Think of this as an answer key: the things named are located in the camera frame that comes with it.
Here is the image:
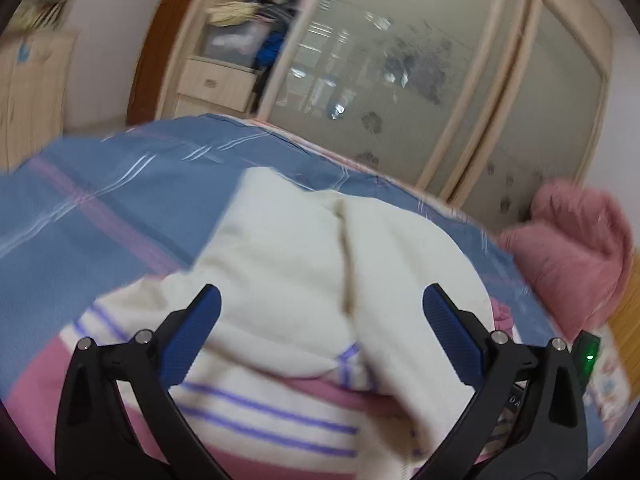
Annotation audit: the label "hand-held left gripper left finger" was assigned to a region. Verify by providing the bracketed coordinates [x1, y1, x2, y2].
[54, 283, 224, 480]

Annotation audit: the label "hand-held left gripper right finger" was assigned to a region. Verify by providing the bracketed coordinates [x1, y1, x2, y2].
[422, 282, 590, 480]

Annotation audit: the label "blue clothes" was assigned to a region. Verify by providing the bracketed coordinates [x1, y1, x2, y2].
[254, 29, 290, 70]

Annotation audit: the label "pink floral under sheet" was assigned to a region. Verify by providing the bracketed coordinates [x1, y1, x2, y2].
[586, 327, 633, 423]

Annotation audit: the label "folded pink quilt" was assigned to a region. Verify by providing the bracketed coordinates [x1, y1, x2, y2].
[497, 179, 637, 342]

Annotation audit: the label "blue plaid bed sheet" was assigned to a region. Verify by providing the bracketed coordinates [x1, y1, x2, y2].
[0, 113, 607, 443]

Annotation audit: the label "beige wardrobe drawer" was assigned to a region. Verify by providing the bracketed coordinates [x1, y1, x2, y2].
[177, 57, 260, 112]

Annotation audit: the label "wardrobe with frosted sliding doors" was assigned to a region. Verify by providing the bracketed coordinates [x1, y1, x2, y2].
[165, 0, 617, 235]

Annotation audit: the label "light wooden cabinet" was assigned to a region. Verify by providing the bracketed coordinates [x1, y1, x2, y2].
[0, 30, 81, 176]

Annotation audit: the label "clear plastic storage box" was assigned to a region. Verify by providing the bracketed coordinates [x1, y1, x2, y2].
[204, 22, 272, 69]

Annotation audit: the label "straw hat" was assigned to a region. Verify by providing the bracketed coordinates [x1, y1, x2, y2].
[207, 1, 262, 27]

